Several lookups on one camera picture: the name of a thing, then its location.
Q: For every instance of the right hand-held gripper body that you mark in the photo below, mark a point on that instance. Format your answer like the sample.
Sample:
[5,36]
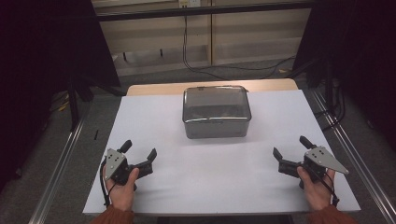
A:
[322,158]

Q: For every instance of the wooden table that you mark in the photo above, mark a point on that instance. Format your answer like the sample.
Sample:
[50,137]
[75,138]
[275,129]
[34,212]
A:
[162,88]

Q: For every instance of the light wooden shelf unit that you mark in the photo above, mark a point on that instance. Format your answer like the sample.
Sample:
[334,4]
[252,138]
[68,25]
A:
[249,40]

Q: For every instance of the black curtain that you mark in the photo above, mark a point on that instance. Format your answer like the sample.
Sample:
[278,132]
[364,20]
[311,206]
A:
[37,62]
[361,46]

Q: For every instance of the black horizontal bar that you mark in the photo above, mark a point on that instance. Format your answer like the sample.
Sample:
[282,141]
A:
[202,11]

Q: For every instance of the person's left hand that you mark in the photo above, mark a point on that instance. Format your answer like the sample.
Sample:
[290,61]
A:
[122,196]

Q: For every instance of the grey plastic storage box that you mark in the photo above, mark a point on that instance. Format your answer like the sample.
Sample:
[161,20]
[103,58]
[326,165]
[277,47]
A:
[218,130]

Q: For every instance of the transparent plastic lid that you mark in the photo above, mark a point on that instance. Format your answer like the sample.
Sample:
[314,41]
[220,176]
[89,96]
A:
[216,102]

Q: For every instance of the person's right hand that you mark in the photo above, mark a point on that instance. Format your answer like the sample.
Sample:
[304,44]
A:
[317,194]

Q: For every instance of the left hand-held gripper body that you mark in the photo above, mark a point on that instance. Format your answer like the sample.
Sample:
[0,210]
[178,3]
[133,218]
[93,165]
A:
[115,163]

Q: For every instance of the white wall power outlet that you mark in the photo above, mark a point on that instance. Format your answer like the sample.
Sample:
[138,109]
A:
[190,3]

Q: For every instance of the metal floor rail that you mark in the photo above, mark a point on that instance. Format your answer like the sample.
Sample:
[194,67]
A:
[59,174]
[358,161]

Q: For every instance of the black tripod stand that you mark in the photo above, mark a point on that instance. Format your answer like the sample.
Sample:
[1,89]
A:
[328,84]
[74,102]

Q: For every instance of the small black peg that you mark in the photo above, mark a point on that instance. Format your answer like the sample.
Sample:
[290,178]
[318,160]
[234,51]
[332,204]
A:
[124,56]

